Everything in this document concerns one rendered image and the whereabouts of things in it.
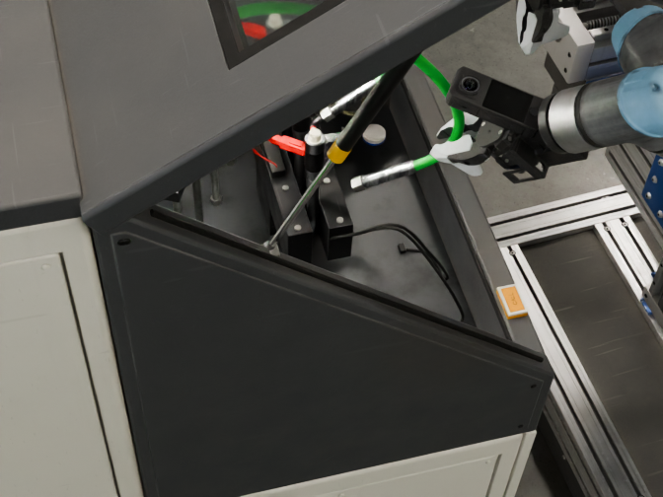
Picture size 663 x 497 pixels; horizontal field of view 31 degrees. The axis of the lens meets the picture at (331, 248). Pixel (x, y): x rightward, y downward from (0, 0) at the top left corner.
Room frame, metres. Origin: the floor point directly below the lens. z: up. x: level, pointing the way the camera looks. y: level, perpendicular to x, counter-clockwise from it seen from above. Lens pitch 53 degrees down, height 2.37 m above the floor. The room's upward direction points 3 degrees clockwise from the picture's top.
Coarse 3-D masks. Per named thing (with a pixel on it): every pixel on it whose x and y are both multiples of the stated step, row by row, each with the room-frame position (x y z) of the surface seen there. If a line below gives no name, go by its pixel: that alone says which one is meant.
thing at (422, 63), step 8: (416, 64) 1.04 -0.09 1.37; (424, 64) 1.04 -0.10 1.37; (432, 64) 1.05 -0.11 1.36; (424, 72) 1.04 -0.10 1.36; (432, 72) 1.04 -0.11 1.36; (440, 72) 1.05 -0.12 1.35; (432, 80) 1.04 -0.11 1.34; (440, 80) 1.04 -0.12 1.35; (440, 88) 1.04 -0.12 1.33; (448, 88) 1.04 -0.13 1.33; (456, 112) 1.04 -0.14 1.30; (456, 120) 1.04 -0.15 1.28; (464, 120) 1.04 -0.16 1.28; (456, 128) 1.04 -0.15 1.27; (456, 136) 1.04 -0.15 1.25; (416, 160) 1.05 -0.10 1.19; (424, 160) 1.05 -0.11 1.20; (432, 160) 1.04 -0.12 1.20; (416, 168) 1.04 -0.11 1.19
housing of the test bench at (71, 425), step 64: (0, 0) 0.97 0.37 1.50; (0, 64) 0.87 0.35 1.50; (0, 128) 0.79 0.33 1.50; (64, 128) 0.79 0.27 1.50; (0, 192) 0.71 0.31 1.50; (64, 192) 0.71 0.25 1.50; (0, 256) 0.68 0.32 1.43; (64, 256) 0.70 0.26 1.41; (0, 320) 0.68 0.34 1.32; (64, 320) 0.70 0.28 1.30; (0, 384) 0.67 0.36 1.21; (64, 384) 0.69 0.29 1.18; (0, 448) 0.67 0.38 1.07; (64, 448) 0.69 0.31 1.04; (128, 448) 0.71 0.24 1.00
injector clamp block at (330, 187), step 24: (264, 168) 1.22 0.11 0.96; (288, 168) 1.21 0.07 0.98; (264, 192) 1.22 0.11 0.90; (288, 192) 1.16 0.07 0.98; (336, 192) 1.17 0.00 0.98; (264, 216) 1.23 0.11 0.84; (336, 216) 1.12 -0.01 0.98; (288, 240) 1.08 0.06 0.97; (312, 240) 1.09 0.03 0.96; (336, 240) 1.10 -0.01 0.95
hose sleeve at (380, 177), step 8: (392, 168) 1.05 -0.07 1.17; (400, 168) 1.05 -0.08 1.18; (408, 168) 1.04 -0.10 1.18; (368, 176) 1.05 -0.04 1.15; (376, 176) 1.05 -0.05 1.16; (384, 176) 1.05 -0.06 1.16; (392, 176) 1.04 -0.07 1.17; (400, 176) 1.04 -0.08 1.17; (368, 184) 1.05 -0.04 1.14; (376, 184) 1.05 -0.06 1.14
